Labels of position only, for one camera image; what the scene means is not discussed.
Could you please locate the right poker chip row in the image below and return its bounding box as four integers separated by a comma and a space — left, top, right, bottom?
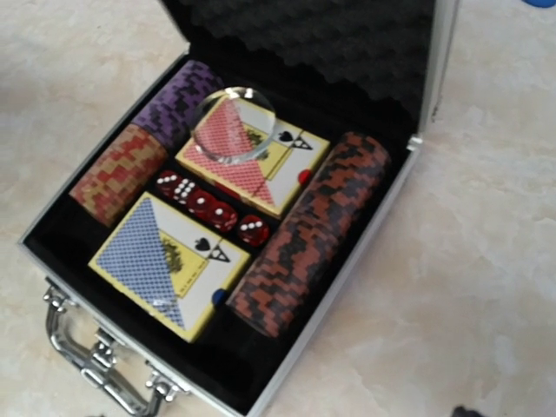
227, 132, 391, 338

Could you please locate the poker chip row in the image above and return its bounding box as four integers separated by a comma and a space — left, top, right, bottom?
227, 132, 391, 338
69, 60, 223, 227

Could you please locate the blue playing card deck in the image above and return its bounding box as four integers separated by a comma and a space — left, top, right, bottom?
89, 192, 250, 343

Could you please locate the red playing card deck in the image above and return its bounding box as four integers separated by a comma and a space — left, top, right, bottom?
175, 117, 329, 218

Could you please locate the red dice row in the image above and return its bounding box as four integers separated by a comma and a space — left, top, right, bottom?
156, 169, 270, 248

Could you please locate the clear round button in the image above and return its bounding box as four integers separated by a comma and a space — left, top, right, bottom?
188, 86, 277, 165

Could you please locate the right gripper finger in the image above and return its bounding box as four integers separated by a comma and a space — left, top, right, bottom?
451, 406, 487, 417

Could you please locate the left poker chip row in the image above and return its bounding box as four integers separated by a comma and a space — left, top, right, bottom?
69, 60, 223, 227

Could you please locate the aluminium poker case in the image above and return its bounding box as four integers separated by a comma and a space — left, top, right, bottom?
20, 1, 460, 416

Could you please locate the blue round button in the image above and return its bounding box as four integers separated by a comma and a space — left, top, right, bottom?
523, 0, 556, 9

